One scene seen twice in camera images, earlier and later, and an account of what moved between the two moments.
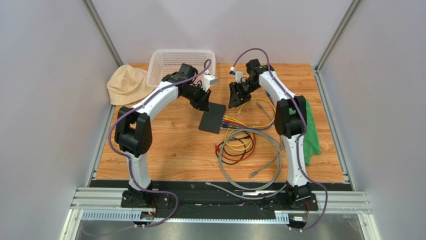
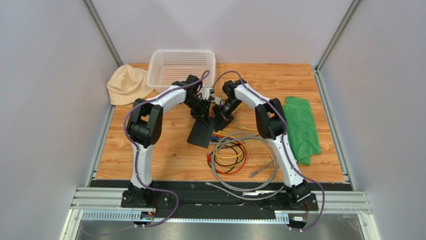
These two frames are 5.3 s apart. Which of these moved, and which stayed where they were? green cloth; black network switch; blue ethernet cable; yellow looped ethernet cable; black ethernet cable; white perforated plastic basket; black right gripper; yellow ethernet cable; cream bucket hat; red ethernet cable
Moved: yellow ethernet cable; black network switch; blue ethernet cable; yellow looped ethernet cable; black ethernet cable; red ethernet cable; black right gripper
Stayed: green cloth; white perforated plastic basket; cream bucket hat
